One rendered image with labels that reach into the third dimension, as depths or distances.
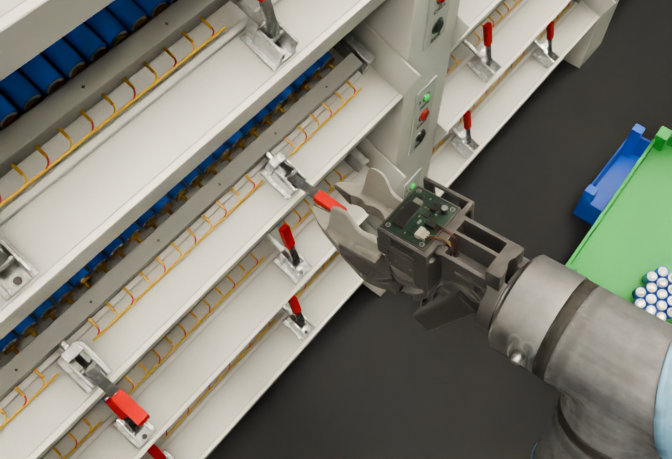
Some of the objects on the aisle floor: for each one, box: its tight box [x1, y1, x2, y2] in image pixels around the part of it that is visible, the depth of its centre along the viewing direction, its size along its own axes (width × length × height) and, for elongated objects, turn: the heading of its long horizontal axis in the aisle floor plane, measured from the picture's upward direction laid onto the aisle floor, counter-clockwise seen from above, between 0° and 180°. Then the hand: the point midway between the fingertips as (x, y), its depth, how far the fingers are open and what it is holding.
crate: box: [565, 126, 672, 324], centre depth 125 cm, size 30×20×8 cm
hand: (336, 207), depth 74 cm, fingers open, 3 cm apart
